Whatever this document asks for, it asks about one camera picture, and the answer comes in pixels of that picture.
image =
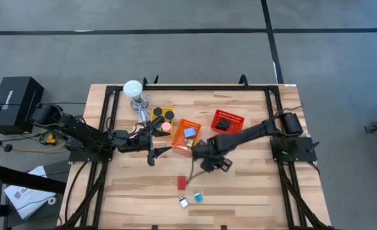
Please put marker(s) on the black device with display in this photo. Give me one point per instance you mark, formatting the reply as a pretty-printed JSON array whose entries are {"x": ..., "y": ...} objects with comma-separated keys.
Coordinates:
[{"x": 227, "y": 122}]

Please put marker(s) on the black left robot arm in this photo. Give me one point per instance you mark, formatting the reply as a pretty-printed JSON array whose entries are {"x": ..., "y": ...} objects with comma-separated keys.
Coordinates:
[{"x": 86, "y": 134}]

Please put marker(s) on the black furniture bar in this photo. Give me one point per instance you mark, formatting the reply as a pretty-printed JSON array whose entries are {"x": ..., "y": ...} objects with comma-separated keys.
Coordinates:
[{"x": 25, "y": 179}]

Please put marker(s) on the pink-capped sand timer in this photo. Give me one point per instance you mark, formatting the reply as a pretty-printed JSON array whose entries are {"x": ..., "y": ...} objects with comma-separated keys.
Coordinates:
[{"x": 166, "y": 126}]

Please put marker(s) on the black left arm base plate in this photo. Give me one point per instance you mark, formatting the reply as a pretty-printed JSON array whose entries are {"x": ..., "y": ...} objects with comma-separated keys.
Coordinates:
[{"x": 89, "y": 156}]

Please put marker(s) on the orange plastic basket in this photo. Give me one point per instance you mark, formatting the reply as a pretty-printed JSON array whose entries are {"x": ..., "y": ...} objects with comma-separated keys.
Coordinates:
[{"x": 179, "y": 137}]

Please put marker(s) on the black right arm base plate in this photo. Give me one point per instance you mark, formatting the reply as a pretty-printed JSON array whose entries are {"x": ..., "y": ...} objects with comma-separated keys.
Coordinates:
[{"x": 303, "y": 153}]

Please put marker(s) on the white tape roll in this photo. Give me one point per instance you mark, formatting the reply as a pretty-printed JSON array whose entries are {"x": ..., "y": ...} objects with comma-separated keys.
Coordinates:
[{"x": 48, "y": 201}]

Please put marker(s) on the red rectangular block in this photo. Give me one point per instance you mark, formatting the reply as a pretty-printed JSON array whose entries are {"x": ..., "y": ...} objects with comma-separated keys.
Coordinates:
[{"x": 181, "y": 182}]

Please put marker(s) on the red plastic basket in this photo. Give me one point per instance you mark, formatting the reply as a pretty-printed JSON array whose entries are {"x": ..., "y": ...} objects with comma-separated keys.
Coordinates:
[{"x": 236, "y": 119}]

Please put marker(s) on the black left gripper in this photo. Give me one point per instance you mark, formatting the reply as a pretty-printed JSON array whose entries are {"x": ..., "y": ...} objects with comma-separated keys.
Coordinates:
[{"x": 145, "y": 140}]

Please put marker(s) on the black cardboard box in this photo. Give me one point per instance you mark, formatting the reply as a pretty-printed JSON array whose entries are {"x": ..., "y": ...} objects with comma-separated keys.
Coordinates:
[{"x": 16, "y": 102}]

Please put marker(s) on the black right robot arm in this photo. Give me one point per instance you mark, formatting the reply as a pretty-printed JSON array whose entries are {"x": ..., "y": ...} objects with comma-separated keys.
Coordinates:
[{"x": 246, "y": 135}]

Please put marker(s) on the white round desk lamp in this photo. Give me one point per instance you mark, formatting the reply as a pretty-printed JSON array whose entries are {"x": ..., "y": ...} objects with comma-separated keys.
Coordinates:
[{"x": 132, "y": 88}]

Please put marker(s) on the yellow plastic basket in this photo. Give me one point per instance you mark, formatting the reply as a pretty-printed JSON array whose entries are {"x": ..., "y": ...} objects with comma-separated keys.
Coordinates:
[{"x": 163, "y": 109}]

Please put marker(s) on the sand timer yellow-green sand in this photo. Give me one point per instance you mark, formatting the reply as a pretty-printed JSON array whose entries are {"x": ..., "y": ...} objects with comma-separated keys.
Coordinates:
[{"x": 169, "y": 115}]

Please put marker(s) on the metallic blue white charger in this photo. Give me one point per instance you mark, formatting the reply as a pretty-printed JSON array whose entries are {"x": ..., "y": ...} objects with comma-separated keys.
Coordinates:
[{"x": 198, "y": 197}]

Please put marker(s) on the silver wall charger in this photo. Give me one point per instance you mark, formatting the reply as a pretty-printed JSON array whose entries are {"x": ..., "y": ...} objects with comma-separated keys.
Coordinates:
[{"x": 184, "y": 202}]

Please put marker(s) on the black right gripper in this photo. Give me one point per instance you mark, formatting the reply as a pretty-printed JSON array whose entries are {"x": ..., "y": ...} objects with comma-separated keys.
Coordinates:
[{"x": 212, "y": 156}]

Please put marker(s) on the black ball knob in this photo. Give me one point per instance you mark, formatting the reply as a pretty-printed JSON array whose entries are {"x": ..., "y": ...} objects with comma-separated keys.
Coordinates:
[{"x": 7, "y": 148}]

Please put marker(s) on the light blue wall charger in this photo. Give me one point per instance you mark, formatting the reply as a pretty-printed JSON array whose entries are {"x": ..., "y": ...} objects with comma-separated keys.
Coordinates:
[{"x": 189, "y": 132}]

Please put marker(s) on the black metal table frame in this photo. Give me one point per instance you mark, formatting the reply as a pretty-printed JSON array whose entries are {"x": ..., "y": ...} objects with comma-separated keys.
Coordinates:
[{"x": 207, "y": 87}]

